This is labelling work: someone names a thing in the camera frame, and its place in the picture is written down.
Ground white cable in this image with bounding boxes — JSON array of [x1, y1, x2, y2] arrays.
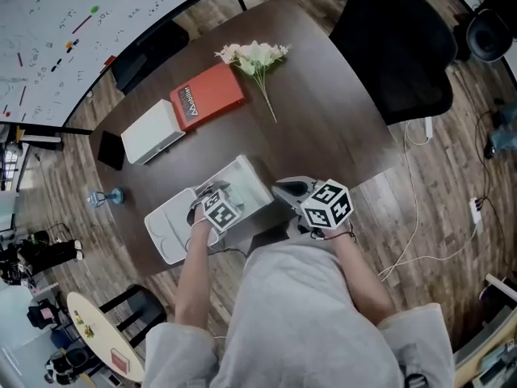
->
[[377, 119, 484, 282]]

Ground light wooden furniture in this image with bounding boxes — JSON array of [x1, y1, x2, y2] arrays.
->
[[452, 272, 517, 388]]

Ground red book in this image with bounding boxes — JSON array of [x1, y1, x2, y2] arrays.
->
[[169, 62, 247, 132]]

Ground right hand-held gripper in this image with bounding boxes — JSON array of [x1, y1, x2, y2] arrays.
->
[[271, 175, 355, 230]]

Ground red notebook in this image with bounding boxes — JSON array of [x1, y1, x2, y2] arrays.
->
[[111, 348, 130, 375]]

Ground white box grey front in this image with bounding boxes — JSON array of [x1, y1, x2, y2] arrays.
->
[[120, 99, 187, 166]]

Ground person's left forearm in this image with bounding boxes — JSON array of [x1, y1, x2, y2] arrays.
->
[[174, 210, 211, 327]]

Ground whiteboard on black stand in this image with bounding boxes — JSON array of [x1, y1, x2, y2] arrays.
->
[[0, 0, 248, 151]]

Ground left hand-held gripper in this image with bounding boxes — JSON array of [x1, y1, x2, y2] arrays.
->
[[186, 180, 247, 254]]

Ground black mesh office chair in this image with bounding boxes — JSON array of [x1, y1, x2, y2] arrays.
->
[[329, 0, 457, 127]]

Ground person's grey shirt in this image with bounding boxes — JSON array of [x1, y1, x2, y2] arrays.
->
[[141, 234, 456, 388]]

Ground person's black trousers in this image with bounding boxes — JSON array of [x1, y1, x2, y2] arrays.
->
[[252, 216, 300, 250]]

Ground black cable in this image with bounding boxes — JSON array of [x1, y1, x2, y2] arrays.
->
[[474, 111, 510, 234]]

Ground black swivel chair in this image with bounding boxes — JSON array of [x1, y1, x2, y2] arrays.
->
[[111, 20, 191, 95]]

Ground light wooden table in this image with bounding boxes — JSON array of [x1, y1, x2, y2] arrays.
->
[[66, 291, 146, 383]]

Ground black flat pouch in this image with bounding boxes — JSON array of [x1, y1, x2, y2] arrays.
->
[[97, 130, 126, 171]]

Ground black frame stool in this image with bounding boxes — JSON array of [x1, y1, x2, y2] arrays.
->
[[99, 284, 169, 349]]

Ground white artificial flowers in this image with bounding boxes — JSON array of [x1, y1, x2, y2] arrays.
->
[[213, 40, 292, 124]]

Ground white plastic tray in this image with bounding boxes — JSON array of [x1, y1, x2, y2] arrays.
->
[[144, 187, 221, 264]]

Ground person's right forearm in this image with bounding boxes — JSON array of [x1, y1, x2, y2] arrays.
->
[[322, 232, 395, 327]]

